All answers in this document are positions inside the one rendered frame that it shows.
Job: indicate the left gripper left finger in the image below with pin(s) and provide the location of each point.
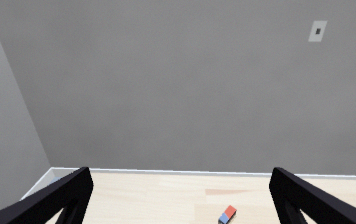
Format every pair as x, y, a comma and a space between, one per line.
70, 193

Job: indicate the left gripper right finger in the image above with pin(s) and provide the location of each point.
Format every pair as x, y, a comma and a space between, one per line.
292, 194

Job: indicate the red and blue eraser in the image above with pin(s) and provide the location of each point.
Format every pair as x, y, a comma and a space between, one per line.
227, 215

